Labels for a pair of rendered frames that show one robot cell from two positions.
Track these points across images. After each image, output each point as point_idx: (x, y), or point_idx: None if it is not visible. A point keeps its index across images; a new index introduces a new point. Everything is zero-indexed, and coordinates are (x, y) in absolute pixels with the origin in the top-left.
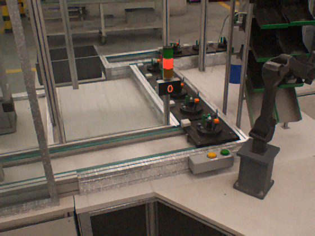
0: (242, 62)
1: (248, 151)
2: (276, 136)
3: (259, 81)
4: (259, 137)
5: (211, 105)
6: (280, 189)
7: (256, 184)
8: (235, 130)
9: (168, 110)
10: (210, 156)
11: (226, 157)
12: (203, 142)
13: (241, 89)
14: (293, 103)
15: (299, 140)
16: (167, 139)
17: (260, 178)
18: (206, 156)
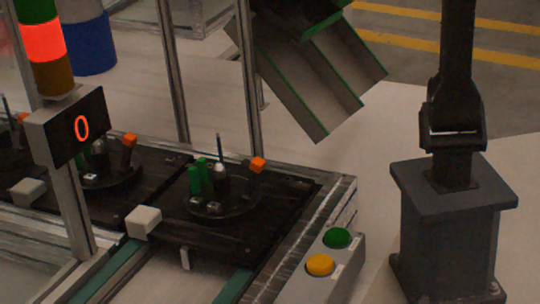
0: None
1: (442, 196)
2: (333, 143)
3: (288, 11)
4: (465, 141)
5: (138, 141)
6: (497, 253)
7: (483, 273)
8: (280, 170)
9: (82, 206)
10: (325, 269)
11: (354, 247)
12: (256, 244)
13: (249, 51)
14: (345, 47)
15: (381, 128)
16: (124, 299)
17: (491, 251)
18: (310, 277)
